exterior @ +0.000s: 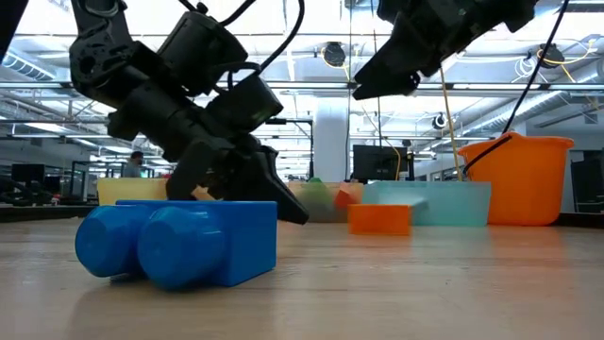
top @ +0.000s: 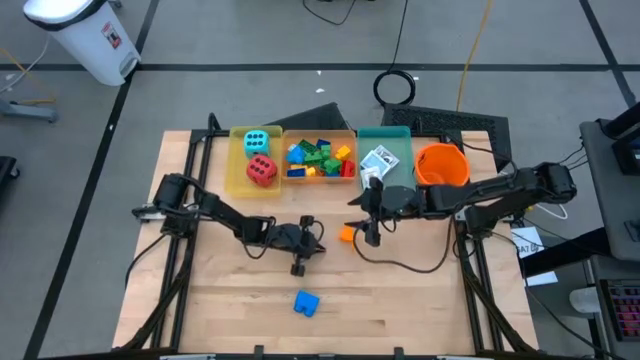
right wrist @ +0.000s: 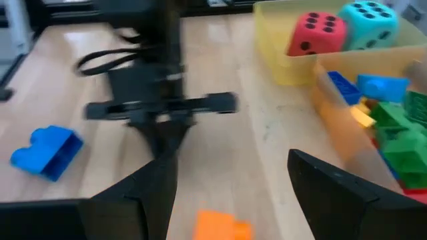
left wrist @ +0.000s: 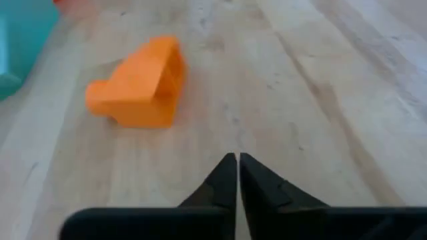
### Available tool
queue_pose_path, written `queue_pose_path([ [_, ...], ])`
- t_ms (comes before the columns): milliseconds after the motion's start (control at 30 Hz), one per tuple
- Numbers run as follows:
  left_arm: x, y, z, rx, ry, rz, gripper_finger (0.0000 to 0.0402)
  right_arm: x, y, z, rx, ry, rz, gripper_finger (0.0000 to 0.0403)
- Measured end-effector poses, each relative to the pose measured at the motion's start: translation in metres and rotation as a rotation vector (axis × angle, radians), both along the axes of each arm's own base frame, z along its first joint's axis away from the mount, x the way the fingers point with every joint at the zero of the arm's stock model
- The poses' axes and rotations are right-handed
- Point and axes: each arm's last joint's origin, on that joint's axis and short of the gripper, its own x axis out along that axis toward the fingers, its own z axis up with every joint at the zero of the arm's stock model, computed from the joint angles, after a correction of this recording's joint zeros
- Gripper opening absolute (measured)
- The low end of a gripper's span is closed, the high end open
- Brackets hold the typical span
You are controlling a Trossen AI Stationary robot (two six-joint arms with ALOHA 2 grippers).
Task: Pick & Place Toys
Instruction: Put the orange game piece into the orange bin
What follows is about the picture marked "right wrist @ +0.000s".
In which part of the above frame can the translucent orange bin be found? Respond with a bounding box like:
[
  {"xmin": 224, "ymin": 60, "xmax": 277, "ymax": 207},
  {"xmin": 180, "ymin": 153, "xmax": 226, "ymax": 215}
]
[{"xmin": 312, "ymin": 45, "xmax": 427, "ymax": 204}]

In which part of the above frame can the large orange one-stud block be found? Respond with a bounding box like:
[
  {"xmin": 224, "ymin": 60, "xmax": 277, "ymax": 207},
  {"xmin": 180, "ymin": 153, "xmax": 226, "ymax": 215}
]
[{"xmin": 192, "ymin": 209, "xmax": 254, "ymax": 240}]

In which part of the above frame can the red toy block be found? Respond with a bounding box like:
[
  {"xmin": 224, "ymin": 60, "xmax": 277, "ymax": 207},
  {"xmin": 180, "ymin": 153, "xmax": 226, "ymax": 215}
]
[{"xmin": 402, "ymin": 187, "xmax": 427, "ymax": 205}]

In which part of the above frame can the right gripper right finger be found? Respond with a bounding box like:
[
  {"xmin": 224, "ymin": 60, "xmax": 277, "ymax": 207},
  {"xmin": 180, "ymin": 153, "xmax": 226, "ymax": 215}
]
[{"xmin": 287, "ymin": 149, "xmax": 380, "ymax": 240}]

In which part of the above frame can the large blue one-stud block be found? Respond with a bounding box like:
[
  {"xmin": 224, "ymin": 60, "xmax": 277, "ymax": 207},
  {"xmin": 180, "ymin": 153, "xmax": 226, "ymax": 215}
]
[{"xmin": 356, "ymin": 74, "xmax": 410, "ymax": 103}]

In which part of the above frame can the teal foam die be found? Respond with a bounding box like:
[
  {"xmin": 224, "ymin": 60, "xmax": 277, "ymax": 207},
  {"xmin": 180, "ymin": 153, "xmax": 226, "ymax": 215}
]
[{"xmin": 337, "ymin": 0, "xmax": 400, "ymax": 51}]

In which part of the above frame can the large blue two-stud block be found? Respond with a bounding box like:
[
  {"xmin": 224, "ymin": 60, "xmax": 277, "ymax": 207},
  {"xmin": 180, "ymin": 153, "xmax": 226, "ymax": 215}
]
[{"xmin": 9, "ymin": 125, "xmax": 85, "ymax": 183}]

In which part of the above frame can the red foam die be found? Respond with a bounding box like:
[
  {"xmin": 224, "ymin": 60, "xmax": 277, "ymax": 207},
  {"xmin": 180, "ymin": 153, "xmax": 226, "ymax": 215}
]
[{"xmin": 286, "ymin": 11, "xmax": 348, "ymax": 57}]

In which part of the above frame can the bright green small brick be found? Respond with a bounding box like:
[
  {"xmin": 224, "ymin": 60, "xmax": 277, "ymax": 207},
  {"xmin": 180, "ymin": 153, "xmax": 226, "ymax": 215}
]
[{"xmin": 369, "ymin": 101, "xmax": 414, "ymax": 136}]

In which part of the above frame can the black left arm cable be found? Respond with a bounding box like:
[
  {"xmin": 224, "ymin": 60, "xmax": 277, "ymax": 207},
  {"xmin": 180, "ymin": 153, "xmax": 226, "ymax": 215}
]
[{"xmin": 75, "ymin": 47, "xmax": 143, "ymax": 77}]

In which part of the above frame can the translucent yellow bin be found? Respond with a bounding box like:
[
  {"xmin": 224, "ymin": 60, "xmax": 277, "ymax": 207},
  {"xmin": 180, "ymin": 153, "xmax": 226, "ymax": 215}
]
[{"xmin": 252, "ymin": 0, "xmax": 427, "ymax": 86}]

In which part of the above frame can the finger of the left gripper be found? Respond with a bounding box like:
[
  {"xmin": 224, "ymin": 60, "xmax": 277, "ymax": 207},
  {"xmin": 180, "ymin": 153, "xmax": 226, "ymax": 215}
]
[
  {"xmin": 129, "ymin": 123, "xmax": 163, "ymax": 160},
  {"xmin": 161, "ymin": 122, "xmax": 193, "ymax": 160}
]

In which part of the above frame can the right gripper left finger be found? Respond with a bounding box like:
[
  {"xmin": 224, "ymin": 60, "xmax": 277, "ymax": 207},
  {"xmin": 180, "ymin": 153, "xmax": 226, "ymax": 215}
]
[{"xmin": 89, "ymin": 155, "xmax": 179, "ymax": 240}]

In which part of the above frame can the large green two-stud block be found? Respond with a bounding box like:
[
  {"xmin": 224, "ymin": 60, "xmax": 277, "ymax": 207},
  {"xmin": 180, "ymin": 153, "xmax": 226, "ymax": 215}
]
[{"xmin": 380, "ymin": 131, "xmax": 427, "ymax": 190}]

